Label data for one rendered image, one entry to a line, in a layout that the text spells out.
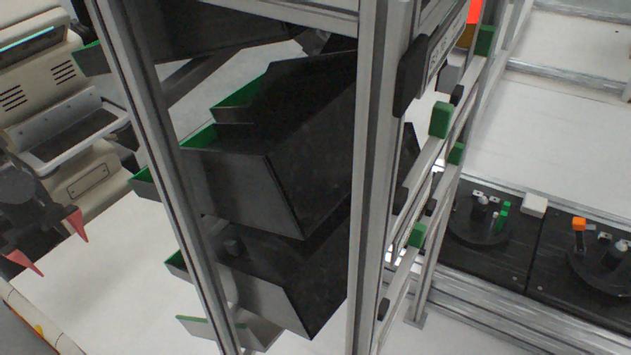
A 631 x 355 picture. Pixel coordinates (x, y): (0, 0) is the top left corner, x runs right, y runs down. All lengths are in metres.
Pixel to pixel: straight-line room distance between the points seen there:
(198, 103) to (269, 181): 2.77
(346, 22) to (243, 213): 0.22
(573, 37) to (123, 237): 1.67
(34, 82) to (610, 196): 1.39
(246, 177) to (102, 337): 0.78
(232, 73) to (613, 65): 2.27
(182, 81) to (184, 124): 2.57
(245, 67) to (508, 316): 2.72
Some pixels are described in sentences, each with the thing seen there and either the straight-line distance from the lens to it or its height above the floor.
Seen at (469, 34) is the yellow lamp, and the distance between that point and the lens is 0.99.
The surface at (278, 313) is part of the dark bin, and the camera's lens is 0.49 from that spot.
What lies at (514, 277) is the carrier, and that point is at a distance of 0.98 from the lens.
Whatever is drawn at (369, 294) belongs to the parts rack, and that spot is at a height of 1.45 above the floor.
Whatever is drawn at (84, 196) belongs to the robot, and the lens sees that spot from 1.44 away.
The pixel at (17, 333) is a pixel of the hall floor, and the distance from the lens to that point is 2.31.
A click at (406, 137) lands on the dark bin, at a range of 0.59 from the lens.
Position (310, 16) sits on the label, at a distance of 0.21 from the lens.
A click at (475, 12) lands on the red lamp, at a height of 1.33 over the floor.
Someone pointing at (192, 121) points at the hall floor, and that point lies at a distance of 2.94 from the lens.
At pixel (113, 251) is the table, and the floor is 0.86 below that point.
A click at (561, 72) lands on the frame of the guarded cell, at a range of 1.74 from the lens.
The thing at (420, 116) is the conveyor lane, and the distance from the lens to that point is 1.37.
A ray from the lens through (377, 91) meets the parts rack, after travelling 0.22.
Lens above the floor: 1.74
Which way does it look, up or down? 45 degrees down
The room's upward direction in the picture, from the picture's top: 2 degrees counter-clockwise
